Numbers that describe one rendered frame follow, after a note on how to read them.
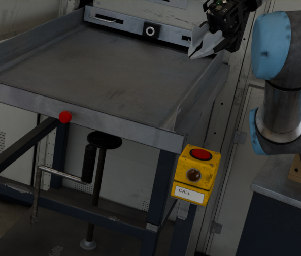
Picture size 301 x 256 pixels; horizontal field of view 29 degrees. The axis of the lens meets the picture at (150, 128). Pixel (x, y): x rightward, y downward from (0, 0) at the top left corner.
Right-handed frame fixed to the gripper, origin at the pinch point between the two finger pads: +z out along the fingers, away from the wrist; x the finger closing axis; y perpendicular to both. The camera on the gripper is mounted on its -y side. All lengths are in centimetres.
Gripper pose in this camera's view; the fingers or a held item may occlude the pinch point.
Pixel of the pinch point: (193, 56)
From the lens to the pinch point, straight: 132.3
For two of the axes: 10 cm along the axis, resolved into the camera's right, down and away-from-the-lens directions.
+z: -6.8, 6.8, -2.9
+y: -2.1, -5.6, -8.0
